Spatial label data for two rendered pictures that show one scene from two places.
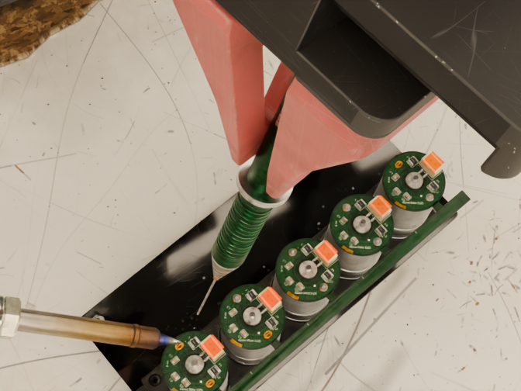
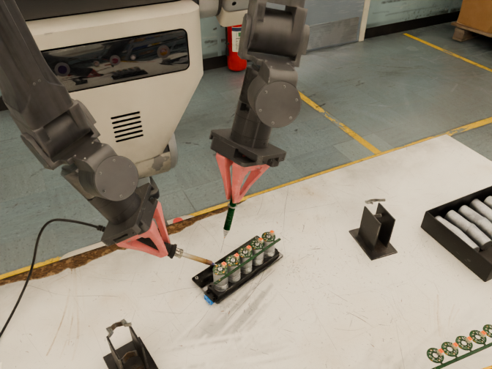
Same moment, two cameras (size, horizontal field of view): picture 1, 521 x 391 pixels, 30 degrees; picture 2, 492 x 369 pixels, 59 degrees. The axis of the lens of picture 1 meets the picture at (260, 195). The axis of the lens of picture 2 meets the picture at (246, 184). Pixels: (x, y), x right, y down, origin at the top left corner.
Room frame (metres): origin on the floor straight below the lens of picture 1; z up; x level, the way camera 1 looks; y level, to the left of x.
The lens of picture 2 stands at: (-0.43, -0.05, 1.36)
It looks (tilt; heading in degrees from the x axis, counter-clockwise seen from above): 38 degrees down; 3
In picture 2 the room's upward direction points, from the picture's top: straight up
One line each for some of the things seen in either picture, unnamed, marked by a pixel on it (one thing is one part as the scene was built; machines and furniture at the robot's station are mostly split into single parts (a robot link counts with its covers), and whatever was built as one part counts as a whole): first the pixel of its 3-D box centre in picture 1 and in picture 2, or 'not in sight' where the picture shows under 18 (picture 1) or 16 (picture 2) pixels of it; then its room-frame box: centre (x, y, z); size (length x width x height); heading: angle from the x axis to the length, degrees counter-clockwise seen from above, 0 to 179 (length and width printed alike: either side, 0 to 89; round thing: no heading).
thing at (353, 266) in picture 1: (354, 240); (256, 253); (0.11, -0.04, 0.79); 0.02 x 0.02 x 0.05
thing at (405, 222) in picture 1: (403, 199); (268, 246); (0.13, -0.06, 0.79); 0.02 x 0.02 x 0.05
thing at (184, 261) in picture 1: (271, 268); (239, 268); (0.10, -0.01, 0.76); 0.16 x 0.07 x 0.01; 135
